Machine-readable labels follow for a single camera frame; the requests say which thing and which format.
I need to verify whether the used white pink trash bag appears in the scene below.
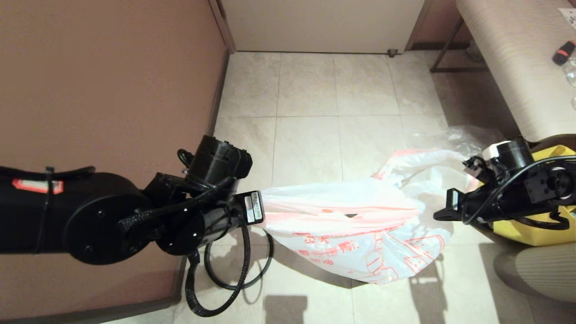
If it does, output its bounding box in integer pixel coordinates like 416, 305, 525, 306
371, 148, 480, 212

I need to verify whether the grey bin rim ring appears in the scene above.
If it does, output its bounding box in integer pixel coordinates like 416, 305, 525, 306
204, 227, 274, 291

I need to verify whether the fresh white pink trash bag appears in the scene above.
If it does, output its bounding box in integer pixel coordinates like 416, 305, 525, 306
261, 178, 453, 285

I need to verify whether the yellow shopping bag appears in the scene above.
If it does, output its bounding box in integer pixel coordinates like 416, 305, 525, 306
493, 144, 576, 247

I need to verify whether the clear crumpled plastic bag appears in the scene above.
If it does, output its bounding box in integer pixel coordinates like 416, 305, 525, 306
443, 125, 504, 153

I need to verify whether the grey ribbed stool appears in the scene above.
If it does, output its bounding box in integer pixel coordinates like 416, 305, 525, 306
493, 243, 576, 303

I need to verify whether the black orange marker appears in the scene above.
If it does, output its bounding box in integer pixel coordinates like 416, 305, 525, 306
553, 40, 576, 66

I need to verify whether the white door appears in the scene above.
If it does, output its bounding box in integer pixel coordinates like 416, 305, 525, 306
220, 0, 426, 54

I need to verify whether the white printed paper sheet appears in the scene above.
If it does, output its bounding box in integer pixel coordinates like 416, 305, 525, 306
557, 8, 576, 30

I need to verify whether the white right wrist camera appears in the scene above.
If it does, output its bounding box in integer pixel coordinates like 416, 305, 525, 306
463, 155, 489, 180

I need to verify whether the smooth black right arm cable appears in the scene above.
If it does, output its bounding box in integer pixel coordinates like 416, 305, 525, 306
463, 154, 576, 231

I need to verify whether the smooth black arm cable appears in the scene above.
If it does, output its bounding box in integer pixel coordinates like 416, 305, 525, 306
0, 166, 97, 180
463, 154, 576, 231

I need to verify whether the dark metal table frame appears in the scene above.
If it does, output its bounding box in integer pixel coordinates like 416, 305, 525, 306
430, 18, 489, 73

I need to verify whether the smooth black left arm cable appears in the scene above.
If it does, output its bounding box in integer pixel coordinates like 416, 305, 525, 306
0, 166, 97, 180

